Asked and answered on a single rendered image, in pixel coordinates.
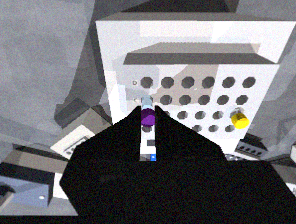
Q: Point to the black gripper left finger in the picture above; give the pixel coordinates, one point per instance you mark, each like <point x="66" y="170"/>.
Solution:
<point x="121" y="140"/>

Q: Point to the white block with round holes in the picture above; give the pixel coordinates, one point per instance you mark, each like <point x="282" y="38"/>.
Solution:
<point x="185" y="61"/>
<point x="84" y="127"/>

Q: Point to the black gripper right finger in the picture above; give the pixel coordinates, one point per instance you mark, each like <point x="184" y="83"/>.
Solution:
<point x="176" y="142"/>

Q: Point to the blue tube rack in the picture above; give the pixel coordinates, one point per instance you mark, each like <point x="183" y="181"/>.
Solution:
<point x="153" y="157"/>

